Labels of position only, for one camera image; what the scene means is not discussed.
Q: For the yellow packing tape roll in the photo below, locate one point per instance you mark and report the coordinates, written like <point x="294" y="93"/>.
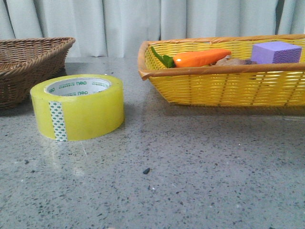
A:
<point x="78" y="107"/>

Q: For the orange toy carrot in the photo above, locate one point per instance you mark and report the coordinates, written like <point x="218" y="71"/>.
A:
<point x="192" y="59"/>

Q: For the brown lumpy toy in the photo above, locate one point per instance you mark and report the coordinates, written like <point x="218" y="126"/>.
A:
<point x="228" y="60"/>

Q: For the white pleated curtain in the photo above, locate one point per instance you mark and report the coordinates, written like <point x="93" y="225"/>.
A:
<point x="116" y="28"/>

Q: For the yellow woven plastic basket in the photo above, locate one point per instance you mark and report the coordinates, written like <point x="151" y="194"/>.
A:
<point x="264" y="85"/>

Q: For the brown wicker basket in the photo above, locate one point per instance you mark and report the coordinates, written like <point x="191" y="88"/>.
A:
<point x="27" y="62"/>

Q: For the purple foam block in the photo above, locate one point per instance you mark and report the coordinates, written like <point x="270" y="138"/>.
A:
<point x="276" y="52"/>

